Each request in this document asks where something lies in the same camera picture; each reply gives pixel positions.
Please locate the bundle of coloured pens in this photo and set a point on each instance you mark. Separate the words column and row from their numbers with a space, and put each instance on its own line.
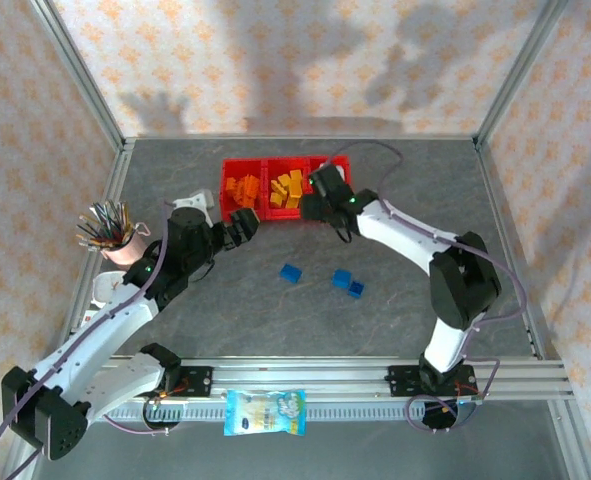
column 106, row 225

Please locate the red white small box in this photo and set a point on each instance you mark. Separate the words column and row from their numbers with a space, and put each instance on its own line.
column 90, row 317

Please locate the aluminium frame post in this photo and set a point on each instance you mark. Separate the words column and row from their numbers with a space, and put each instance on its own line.
column 81, row 75
column 517, row 75

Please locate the red three-compartment container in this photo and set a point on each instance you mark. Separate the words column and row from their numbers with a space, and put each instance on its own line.
column 245, row 165

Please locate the left black mount plate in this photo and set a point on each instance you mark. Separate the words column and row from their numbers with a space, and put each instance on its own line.
column 197, row 382

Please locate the white bowl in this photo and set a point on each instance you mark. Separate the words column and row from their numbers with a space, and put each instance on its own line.
column 106, row 287

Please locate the blue white snack bag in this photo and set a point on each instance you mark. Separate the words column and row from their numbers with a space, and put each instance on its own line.
column 265, row 412

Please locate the pink cup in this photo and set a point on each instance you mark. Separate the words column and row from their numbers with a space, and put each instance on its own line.
column 122, row 252

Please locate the black mount plate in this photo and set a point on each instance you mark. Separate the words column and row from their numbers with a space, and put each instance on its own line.
column 197, row 382
column 402, row 381

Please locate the aluminium rear rail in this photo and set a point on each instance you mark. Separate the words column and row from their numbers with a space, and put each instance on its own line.
column 200, row 137

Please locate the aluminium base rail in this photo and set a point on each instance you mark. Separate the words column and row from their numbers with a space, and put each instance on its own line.
column 300, row 377

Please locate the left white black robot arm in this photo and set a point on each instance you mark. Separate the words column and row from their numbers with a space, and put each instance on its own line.
column 95, row 340

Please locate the aluminium lower frame beam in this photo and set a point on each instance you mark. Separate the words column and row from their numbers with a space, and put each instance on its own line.
column 572, row 440
column 22, row 470

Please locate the aluminium side rail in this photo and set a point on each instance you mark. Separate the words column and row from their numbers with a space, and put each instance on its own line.
column 506, row 225
column 116, row 175

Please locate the blue lego brick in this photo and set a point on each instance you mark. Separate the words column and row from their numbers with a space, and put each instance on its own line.
column 342, row 278
column 290, row 273
column 357, row 290

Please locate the right black mount plate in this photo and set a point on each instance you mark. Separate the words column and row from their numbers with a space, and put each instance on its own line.
column 402, row 381

